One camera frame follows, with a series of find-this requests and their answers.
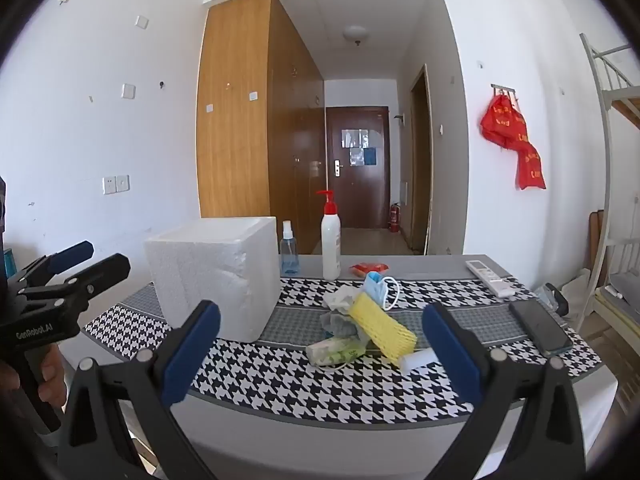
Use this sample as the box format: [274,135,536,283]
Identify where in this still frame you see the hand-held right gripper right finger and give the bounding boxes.
[422,302,586,480]

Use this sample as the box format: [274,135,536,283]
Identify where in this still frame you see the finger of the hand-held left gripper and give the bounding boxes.
[15,254,132,322]
[7,241,95,292]

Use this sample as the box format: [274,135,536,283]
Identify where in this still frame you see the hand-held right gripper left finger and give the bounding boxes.
[57,300,221,480]

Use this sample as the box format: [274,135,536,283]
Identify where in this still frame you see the yellow foam net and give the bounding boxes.
[348,292,418,358]

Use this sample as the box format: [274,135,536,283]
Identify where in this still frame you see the white foam box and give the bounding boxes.
[144,216,282,343]

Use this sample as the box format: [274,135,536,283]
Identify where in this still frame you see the blue face mask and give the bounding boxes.
[363,271,401,311]

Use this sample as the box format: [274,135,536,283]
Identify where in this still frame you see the white tissue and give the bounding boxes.
[322,285,363,313]

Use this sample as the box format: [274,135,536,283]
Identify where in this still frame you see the person's left hand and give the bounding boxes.
[39,346,67,403]

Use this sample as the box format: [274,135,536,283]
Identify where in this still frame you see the white foam block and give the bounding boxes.
[397,347,438,371]

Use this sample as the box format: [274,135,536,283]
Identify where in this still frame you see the white remote control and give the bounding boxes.
[465,259,516,297]

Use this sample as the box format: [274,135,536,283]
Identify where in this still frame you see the black smartphone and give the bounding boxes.
[509,299,573,358]

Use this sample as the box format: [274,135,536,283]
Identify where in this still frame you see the houndstooth tablecloth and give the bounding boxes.
[82,275,613,426]

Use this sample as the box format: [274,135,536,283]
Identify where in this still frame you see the red snack packet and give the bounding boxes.
[348,261,390,278]

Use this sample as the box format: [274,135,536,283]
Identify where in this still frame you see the green tissue packet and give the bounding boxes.
[306,336,368,368]

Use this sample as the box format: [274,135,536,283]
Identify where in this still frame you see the blue spray bottle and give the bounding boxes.
[279,220,300,276]

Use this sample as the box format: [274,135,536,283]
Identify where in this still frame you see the white plastic bag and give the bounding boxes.
[560,270,593,316]

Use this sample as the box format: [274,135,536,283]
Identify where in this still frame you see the white pump bottle red top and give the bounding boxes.
[316,190,342,281]

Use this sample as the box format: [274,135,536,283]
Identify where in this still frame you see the dark brown entrance door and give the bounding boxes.
[326,106,391,231]

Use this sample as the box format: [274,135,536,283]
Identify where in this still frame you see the wooden wardrobe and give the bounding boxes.
[196,0,326,256]

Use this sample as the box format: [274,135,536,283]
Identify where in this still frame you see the brown wooden board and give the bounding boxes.
[589,210,607,256]

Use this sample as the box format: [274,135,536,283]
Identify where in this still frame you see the brown side door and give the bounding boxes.
[410,65,433,256]

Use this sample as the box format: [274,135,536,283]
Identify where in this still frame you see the red cloth hanging on hook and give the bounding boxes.
[480,91,547,191]

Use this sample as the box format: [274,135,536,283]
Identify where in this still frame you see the round ceiling lamp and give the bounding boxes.
[342,25,371,47]

